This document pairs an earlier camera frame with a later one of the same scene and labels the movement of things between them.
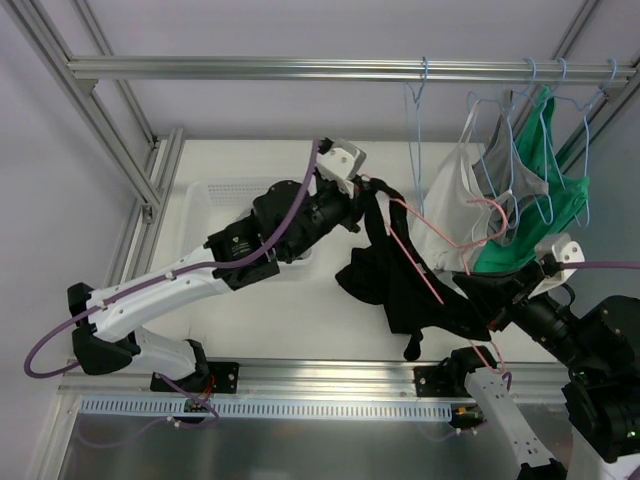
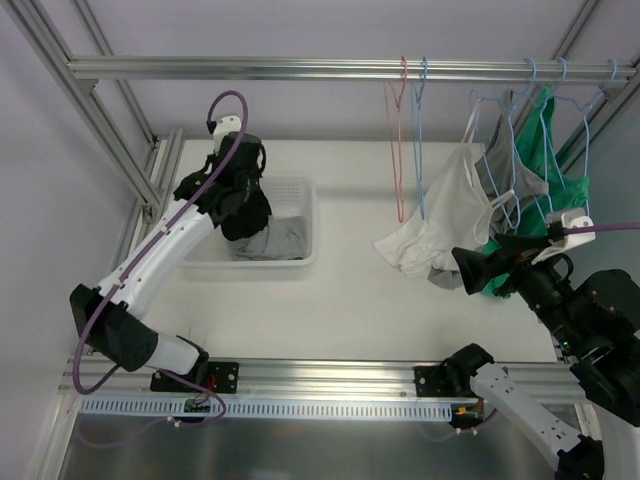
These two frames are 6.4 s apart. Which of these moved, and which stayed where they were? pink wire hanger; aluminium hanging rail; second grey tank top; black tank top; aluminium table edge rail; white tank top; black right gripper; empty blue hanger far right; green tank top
Moved: black right gripper; pink wire hanger; black tank top
Stayed: green tank top; second grey tank top; aluminium table edge rail; aluminium hanging rail; empty blue hanger far right; white tank top
